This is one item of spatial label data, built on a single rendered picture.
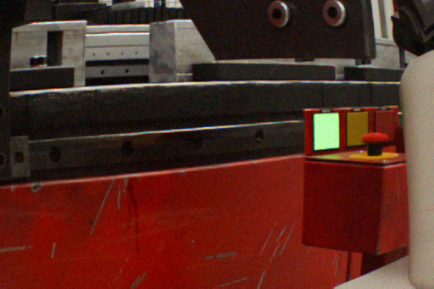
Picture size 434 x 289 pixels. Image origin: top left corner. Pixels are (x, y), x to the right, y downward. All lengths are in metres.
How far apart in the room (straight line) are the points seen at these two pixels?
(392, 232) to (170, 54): 0.48
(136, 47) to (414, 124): 1.32
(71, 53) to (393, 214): 0.49
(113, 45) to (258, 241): 0.48
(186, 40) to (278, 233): 0.32
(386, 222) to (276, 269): 0.33
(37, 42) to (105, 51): 0.42
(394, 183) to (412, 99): 0.75
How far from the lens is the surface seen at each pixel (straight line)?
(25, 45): 1.11
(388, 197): 1.01
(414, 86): 0.27
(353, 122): 1.17
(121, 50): 1.55
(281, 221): 1.29
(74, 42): 1.16
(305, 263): 1.36
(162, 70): 1.31
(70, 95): 1.01
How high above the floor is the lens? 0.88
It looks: 3 degrees down
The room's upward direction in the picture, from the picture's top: 1 degrees counter-clockwise
